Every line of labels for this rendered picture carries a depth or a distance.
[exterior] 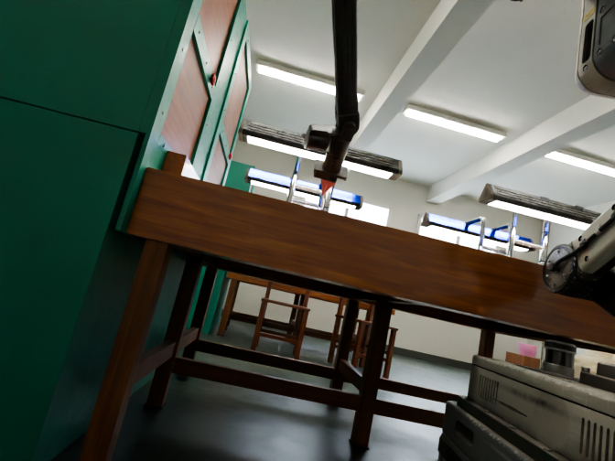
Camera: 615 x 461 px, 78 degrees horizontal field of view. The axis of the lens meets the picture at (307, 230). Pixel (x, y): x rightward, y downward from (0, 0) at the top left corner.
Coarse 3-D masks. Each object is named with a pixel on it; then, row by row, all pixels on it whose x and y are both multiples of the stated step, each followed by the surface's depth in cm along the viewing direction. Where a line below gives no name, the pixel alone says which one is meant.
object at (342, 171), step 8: (328, 152) 111; (320, 160) 117; (328, 160) 111; (336, 160) 110; (320, 168) 114; (328, 168) 113; (336, 168) 112; (344, 168) 117; (336, 176) 113; (344, 176) 114
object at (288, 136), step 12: (240, 132) 136; (252, 132) 137; (264, 132) 138; (276, 132) 140; (288, 132) 141; (288, 144) 138; (300, 144) 138; (348, 156) 140; (360, 156) 141; (372, 156) 143; (384, 156) 145; (384, 168) 141; (396, 168) 141
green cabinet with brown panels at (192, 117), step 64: (0, 0) 100; (64, 0) 102; (128, 0) 104; (192, 0) 106; (0, 64) 97; (64, 64) 99; (128, 64) 101; (192, 64) 123; (128, 128) 99; (192, 128) 141
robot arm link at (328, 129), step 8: (312, 128) 105; (320, 128) 106; (328, 128) 106; (336, 128) 108; (344, 128) 102; (352, 128) 102; (312, 136) 105; (320, 136) 106; (328, 136) 106; (344, 136) 104; (352, 136) 104; (304, 144) 110; (312, 144) 106; (320, 144) 106
